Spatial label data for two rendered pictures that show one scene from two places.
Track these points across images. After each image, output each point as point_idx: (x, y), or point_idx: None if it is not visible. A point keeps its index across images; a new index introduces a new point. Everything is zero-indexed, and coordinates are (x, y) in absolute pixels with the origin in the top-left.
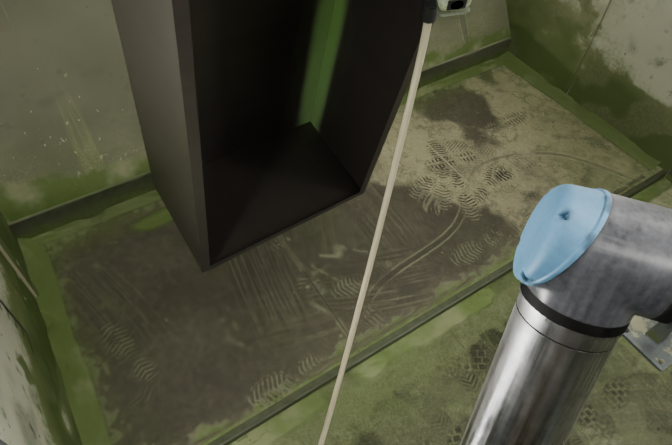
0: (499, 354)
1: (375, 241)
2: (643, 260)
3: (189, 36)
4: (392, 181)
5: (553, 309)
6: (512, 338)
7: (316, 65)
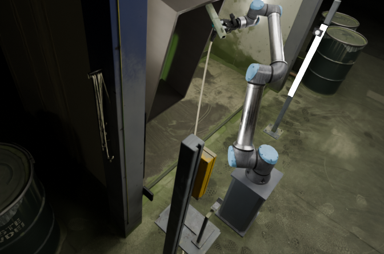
0: (246, 96)
1: (199, 102)
2: (265, 71)
3: (168, 47)
4: (203, 84)
5: (254, 83)
6: (248, 91)
7: (166, 59)
